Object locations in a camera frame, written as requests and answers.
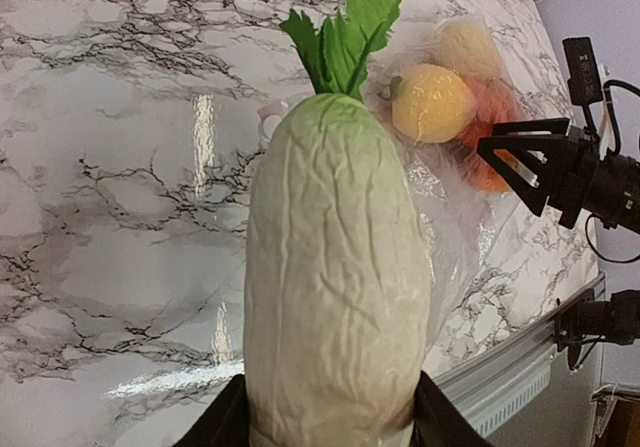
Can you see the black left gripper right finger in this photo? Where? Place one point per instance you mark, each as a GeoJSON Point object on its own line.
{"type": "Point", "coordinates": [437, 422]}

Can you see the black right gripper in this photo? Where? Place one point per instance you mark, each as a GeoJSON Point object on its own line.
{"type": "Point", "coordinates": [541, 163]}

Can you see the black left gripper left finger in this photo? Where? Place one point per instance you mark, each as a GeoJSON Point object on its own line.
{"type": "Point", "coordinates": [225, 423]}

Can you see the clear zip top bag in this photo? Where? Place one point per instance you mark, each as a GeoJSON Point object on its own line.
{"type": "Point", "coordinates": [465, 192]}

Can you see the white fake cabbage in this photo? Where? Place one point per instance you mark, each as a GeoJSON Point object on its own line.
{"type": "Point", "coordinates": [308, 394]}

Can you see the orange fake fruit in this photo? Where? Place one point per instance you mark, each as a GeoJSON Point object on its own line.
{"type": "Point", "coordinates": [495, 104]}

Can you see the peach coloured fake fruit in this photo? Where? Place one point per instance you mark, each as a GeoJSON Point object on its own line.
{"type": "Point", "coordinates": [430, 104]}

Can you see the yellow fake lemon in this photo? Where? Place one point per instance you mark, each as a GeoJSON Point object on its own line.
{"type": "Point", "coordinates": [467, 49]}

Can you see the aluminium front frame rail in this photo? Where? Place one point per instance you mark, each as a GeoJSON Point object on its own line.
{"type": "Point", "coordinates": [491, 389]}

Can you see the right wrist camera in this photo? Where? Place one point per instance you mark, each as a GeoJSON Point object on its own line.
{"type": "Point", "coordinates": [584, 83]}

